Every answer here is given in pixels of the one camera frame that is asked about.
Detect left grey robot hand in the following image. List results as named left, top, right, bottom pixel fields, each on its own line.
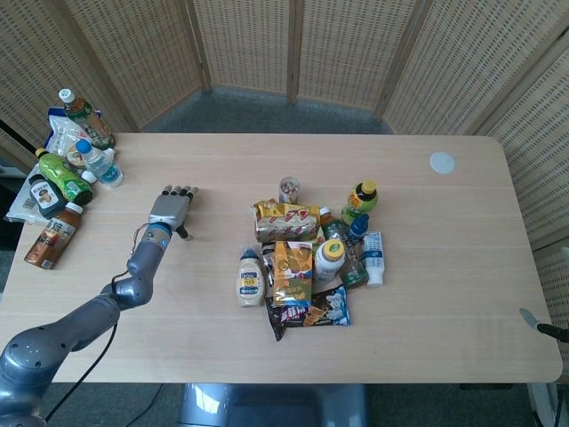
left=147, top=183, right=202, bottom=244

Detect water bottle blue cap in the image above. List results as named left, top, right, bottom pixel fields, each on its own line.
left=75, top=138, right=124, bottom=190

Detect Hellmann's mayonnaise squeeze bottle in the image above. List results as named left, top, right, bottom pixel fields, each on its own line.
left=234, top=245, right=267, bottom=309

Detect green bottle yellow cap lying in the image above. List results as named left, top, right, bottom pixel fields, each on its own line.
left=35, top=147, right=95, bottom=206

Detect clear packet dark snacks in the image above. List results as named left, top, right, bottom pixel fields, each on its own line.
left=260, top=242, right=279, bottom=286

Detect gold snack bag red logos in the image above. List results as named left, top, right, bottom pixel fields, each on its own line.
left=252, top=199, right=323, bottom=244

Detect clear plastic nut jar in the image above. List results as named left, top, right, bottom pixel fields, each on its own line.
left=278, top=176, right=301, bottom=205

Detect tea bottle white cap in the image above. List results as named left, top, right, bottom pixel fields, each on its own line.
left=58, top=87, right=117, bottom=150

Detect brown coffee bottle white cap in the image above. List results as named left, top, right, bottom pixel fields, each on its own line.
left=23, top=201, right=85, bottom=270

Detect dark sauce bottle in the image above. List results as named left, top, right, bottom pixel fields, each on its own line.
left=27, top=173, right=72, bottom=220

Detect white blue snack bag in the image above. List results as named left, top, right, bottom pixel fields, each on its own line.
left=44, top=105, right=97, bottom=157

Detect gold snack pouch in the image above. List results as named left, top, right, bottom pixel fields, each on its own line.
left=271, top=240, right=316, bottom=309

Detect flat white packet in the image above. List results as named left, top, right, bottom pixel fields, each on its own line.
left=4, top=163, right=51, bottom=224

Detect woven folding screen panel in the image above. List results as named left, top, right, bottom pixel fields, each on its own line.
left=288, top=0, right=430, bottom=113
left=0, top=0, right=135, bottom=155
left=475, top=39, right=569, bottom=251
left=531, top=242, right=569, bottom=331
left=61, top=0, right=212, bottom=133
left=190, top=0, right=300, bottom=105
left=375, top=0, right=569, bottom=135

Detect small tea bottle green label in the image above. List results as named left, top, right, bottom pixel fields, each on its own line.
left=318, top=205, right=350, bottom=242

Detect white bottle yellow cap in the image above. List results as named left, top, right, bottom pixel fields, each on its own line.
left=313, top=238, right=349, bottom=284

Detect Dofi chocolate bread packet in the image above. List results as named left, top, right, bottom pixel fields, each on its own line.
left=265, top=284, right=352, bottom=342

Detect blue plastic bottle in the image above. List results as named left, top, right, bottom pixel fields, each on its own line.
left=347, top=213, right=372, bottom=250

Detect green tea bottle yellow cap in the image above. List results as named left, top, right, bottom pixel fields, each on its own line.
left=341, top=178, right=381, bottom=226

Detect brown jar green label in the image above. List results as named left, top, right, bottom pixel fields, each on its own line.
left=340, top=248, right=371, bottom=291

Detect white bottle blue label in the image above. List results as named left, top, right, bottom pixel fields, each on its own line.
left=361, top=230, right=386, bottom=287

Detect grey robot torso base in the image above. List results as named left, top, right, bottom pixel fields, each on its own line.
left=177, top=383, right=368, bottom=427

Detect white table leg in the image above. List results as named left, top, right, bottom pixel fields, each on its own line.
left=526, top=381, right=569, bottom=427

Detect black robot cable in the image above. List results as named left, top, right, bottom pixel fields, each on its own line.
left=42, top=322, right=122, bottom=422

